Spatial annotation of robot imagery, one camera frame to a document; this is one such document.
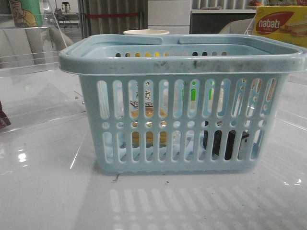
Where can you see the packaged bread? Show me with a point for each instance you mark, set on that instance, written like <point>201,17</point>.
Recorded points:
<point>154,103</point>

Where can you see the black tissue pack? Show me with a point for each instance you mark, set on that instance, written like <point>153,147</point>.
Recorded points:
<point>217,141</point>

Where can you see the light blue plastic basket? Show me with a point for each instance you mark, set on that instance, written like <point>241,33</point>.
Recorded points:
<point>234,78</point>

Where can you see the white paper cup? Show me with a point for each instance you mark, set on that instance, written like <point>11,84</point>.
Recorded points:
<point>146,32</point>

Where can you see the white cabinet in background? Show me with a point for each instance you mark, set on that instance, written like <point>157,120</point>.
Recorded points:
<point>170,15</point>

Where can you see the clear acrylic shelf left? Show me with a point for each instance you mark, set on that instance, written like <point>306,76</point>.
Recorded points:
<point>33,89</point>

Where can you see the dark red snack packet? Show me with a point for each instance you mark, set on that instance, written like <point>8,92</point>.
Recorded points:
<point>4,120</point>

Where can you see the yellow nabati wafer box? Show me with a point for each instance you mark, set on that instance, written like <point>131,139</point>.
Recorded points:
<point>270,18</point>

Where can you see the green yellow cartoon can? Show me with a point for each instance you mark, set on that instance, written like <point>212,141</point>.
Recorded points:
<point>26,13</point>

